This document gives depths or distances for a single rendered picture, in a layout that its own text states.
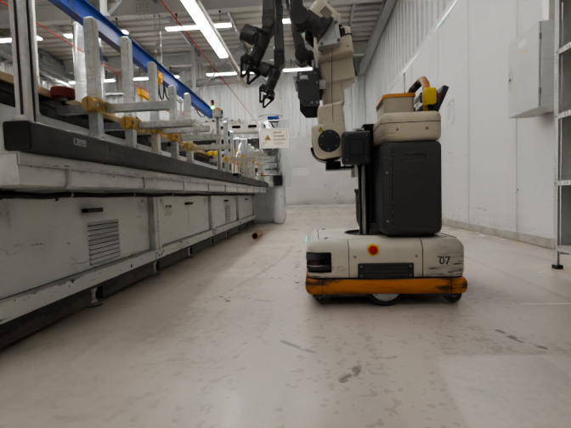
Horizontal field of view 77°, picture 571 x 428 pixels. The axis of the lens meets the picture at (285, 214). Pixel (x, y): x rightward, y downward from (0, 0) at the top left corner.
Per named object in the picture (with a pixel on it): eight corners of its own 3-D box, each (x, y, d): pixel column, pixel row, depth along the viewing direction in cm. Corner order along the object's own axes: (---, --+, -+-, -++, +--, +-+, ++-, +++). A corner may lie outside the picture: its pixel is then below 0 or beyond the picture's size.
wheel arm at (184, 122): (195, 128, 159) (194, 119, 159) (192, 127, 156) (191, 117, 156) (101, 133, 163) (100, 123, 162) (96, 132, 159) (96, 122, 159)
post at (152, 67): (161, 159, 183) (156, 63, 180) (158, 158, 179) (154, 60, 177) (155, 159, 183) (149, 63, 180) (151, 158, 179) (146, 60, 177)
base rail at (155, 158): (268, 187, 603) (268, 181, 603) (31, 149, 95) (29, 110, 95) (263, 187, 604) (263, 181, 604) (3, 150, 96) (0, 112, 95)
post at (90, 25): (104, 151, 133) (98, 19, 130) (99, 150, 129) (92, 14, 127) (96, 152, 133) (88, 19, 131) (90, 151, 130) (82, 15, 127)
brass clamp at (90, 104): (116, 118, 139) (116, 104, 139) (96, 109, 126) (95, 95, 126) (102, 118, 140) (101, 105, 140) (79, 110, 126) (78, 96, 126)
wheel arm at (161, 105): (172, 112, 134) (172, 101, 134) (168, 110, 131) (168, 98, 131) (62, 118, 138) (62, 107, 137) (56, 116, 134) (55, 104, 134)
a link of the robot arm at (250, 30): (273, 19, 151) (275, 28, 160) (249, 8, 152) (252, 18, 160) (261, 46, 152) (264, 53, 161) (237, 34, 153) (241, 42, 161)
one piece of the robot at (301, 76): (326, 117, 191) (325, 76, 189) (328, 104, 163) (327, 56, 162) (296, 119, 192) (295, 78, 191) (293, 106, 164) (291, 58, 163)
